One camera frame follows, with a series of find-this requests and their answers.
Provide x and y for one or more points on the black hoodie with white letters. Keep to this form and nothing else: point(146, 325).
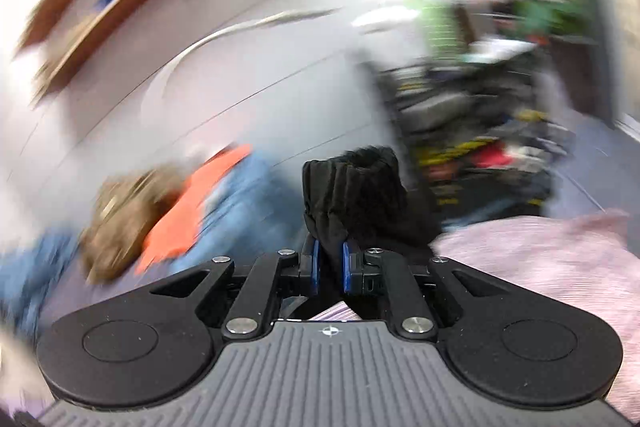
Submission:
point(360, 197)

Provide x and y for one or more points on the grey bed sheet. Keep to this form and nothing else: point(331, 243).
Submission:
point(100, 297)

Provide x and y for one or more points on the brown puffer jacket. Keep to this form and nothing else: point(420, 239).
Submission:
point(125, 217)

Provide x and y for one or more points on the orange cloth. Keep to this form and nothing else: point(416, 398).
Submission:
point(185, 212)

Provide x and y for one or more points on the black metal storage rack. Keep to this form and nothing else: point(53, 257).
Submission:
point(475, 132)

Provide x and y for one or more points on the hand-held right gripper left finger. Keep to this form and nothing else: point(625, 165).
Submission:
point(314, 267)

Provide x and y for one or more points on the wooden wall shelf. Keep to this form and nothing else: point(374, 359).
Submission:
point(125, 19)

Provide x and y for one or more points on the pink striped blanket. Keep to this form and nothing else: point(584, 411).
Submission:
point(550, 267)

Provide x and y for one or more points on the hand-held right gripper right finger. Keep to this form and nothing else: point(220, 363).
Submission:
point(346, 269)

